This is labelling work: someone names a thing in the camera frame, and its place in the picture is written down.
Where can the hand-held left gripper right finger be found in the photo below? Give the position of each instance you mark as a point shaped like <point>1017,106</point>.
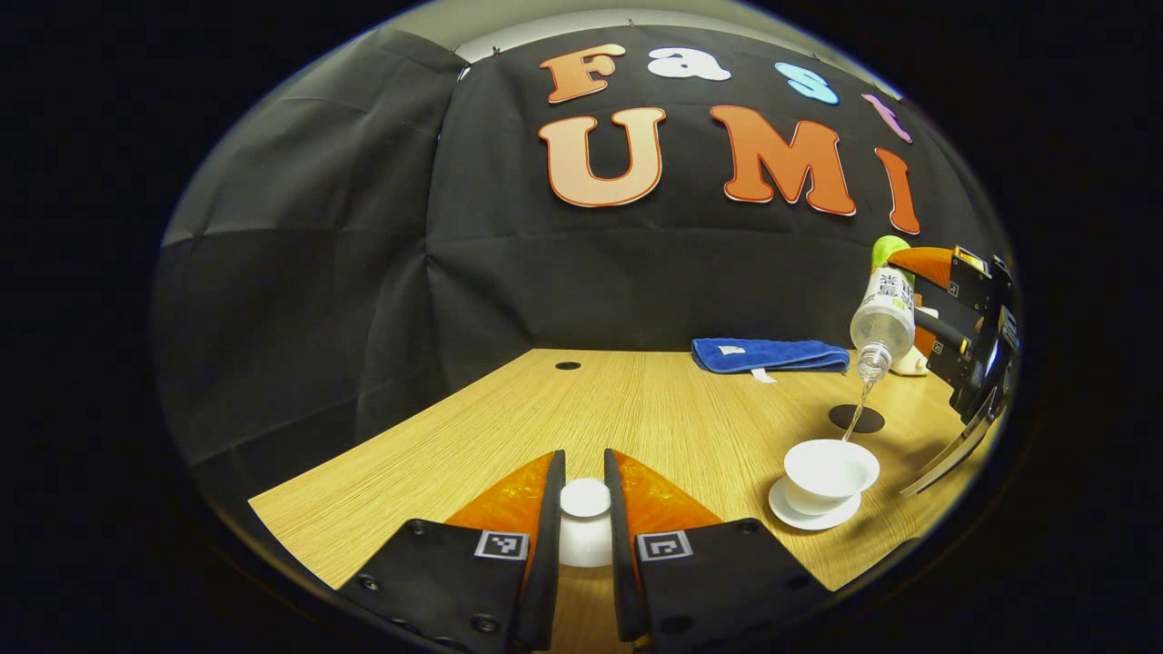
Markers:
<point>620,563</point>

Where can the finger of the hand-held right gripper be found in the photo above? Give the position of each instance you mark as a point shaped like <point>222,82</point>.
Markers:
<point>963,277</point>
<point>949,350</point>

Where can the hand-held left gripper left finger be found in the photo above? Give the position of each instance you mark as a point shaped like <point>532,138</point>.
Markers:
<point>550,563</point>

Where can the clear water bottle green label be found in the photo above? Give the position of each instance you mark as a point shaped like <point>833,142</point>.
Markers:
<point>883,318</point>

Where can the dark round coaster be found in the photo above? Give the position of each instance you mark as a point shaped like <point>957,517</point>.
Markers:
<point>868,420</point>

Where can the white porcelain teacup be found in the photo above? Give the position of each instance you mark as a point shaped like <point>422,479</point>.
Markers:
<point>831,468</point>

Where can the white toaster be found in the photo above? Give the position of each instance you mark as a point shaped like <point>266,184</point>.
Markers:
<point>909,365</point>

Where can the blue folded towel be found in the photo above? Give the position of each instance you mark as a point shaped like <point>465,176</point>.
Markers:
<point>772,354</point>

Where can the white porcelain saucer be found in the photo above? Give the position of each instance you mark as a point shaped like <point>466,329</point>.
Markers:
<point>800,516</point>

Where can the black backdrop cloth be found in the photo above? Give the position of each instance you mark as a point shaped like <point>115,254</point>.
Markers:
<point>363,272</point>

